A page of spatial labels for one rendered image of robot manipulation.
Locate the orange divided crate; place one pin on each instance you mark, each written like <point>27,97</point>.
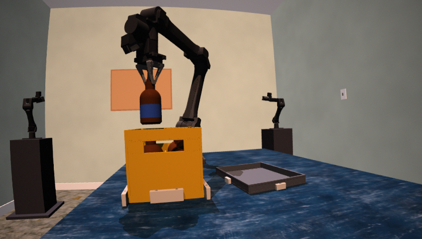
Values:
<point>163,170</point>

